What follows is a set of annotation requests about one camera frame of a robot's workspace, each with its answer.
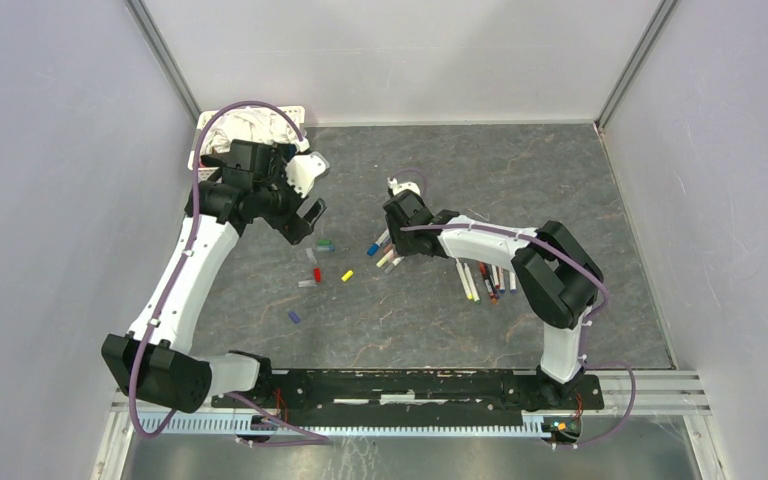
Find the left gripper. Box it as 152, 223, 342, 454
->
254, 157, 327, 244

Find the blue capped white marker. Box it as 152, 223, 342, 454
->
366, 230, 390, 257

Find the yellow capped white marker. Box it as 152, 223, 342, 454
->
464, 263, 481, 304

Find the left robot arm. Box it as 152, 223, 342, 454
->
101, 140, 330, 413

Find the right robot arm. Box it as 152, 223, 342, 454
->
383, 190, 610, 408

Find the red clear pen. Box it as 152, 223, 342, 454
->
385, 257, 403, 274

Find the white plastic basket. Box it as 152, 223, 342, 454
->
195, 106, 309, 181

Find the white cloth in basket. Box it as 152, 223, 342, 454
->
200, 107, 310, 155

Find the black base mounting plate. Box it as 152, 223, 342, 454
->
245, 368, 605, 427

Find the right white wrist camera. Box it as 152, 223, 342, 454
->
387, 177, 422, 197

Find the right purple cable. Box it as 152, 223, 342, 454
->
390, 168, 638, 450

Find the purple cable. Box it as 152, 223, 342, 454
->
127, 100, 332, 446
390, 168, 638, 450

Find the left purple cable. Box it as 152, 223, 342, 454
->
127, 100, 332, 446

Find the white slotted cable duct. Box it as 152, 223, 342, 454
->
133, 413, 558, 439

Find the aluminium frame rail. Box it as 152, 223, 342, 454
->
124, 0, 200, 124

